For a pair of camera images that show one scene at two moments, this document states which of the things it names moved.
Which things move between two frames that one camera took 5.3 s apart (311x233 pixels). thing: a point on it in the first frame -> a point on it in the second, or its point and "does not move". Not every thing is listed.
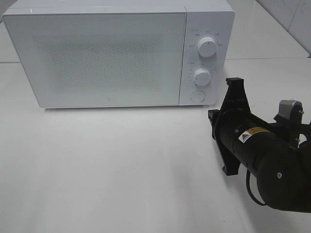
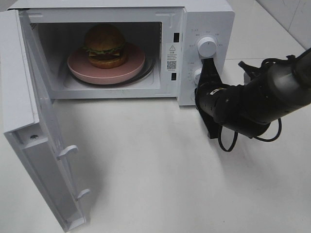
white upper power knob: [207, 46] does not move
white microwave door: [101, 59] -> [29, 121]
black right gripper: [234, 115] -> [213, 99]
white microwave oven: [124, 53] does not move
